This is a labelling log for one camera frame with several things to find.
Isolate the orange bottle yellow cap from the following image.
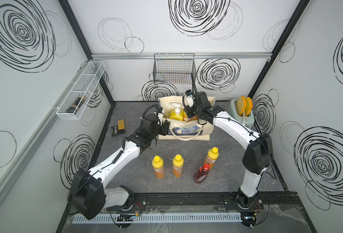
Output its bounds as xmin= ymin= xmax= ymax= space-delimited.
xmin=172 ymin=154 xmax=184 ymax=178
xmin=204 ymin=147 xmax=219 ymax=169
xmin=184 ymin=112 xmax=197 ymax=122
xmin=152 ymin=156 xmax=165 ymax=179

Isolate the cream canvas shopping bag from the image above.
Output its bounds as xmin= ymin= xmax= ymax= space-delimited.
xmin=158 ymin=96 xmax=214 ymax=141

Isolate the yellow pump soap bottle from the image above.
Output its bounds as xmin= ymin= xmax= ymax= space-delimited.
xmin=169 ymin=103 xmax=184 ymax=121

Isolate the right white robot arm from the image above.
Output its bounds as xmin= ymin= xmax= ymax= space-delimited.
xmin=182 ymin=72 xmax=273 ymax=209

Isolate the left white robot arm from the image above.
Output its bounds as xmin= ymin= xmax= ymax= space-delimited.
xmin=67 ymin=104 xmax=170 ymax=220

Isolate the yellow toast slice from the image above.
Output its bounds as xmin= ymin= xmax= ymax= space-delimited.
xmin=236 ymin=96 xmax=246 ymax=116

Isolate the yellow black small device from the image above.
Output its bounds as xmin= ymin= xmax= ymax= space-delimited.
xmin=111 ymin=119 xmax=126 ymax=136

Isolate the orange toast slice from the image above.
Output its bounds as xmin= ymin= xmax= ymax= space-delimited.
xmin=245 ymin=97 xmax=253 ymax=116

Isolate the red liquid bottle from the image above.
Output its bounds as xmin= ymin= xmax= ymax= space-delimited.
xmin=193 ymin=164 xmax=210 ymax=183

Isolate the dark bottle in shelf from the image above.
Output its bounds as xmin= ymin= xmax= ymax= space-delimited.
xmin=66 ymin=96 xmax=86 ymax=114

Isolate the black wire wall basket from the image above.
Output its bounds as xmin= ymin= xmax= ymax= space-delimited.
xmin=153 ymin=53 xmax=197 ymax=85

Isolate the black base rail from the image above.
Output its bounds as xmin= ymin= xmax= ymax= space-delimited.
xmin=110 ymin=190 xmax=301 ymax=212

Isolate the white wire wall shelf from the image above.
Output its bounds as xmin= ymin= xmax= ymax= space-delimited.
xmin=56 ymin=60 xmax=105 ymax=120

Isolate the grey slotted cable duct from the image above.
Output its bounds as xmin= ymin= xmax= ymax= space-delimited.
xmin=72 ymin=212 xmax=242 ymax=224

